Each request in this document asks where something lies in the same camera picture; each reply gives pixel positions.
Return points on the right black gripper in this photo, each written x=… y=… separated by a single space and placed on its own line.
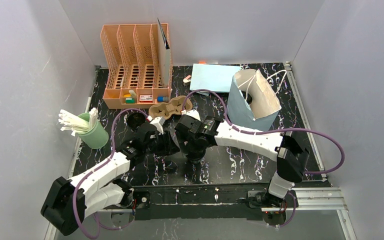
x=194 y=149

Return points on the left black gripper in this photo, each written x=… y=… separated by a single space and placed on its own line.
x=167 y=145

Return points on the light blue paper bag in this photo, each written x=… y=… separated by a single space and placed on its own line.
x=265 y=106
x=213 y=77

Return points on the black cup with shiny contents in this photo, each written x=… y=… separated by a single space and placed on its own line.
x=195 y=158

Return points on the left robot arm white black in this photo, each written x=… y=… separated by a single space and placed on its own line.
x=70 y=201

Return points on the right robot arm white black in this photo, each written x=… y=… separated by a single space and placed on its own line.
x=195 y=137

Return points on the black cup upright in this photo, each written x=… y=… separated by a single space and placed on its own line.
x=135 y=120

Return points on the blue cap small item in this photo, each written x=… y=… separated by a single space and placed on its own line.
x=163 y=99

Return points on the small red white box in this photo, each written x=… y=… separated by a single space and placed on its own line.
x=146 y=98

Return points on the green yellow small items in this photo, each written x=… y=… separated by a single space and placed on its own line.
x=130 y=97

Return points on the green straw holder cup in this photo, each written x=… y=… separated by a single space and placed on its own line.
x=96 y=137

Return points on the flat light blue paper bag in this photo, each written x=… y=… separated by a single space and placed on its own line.
x=213 y=77

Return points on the grey folder in organizer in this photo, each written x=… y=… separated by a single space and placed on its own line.
x=164 y=53

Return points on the orange plastic file organizer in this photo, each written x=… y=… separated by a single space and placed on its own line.
x=131 y=52

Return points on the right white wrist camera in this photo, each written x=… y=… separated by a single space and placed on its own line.
x=192 y=113

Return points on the black base rail bar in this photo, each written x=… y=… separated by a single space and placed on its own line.
x=198 y=201

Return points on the aluminium frame rail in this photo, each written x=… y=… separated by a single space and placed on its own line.
x=300 y=199

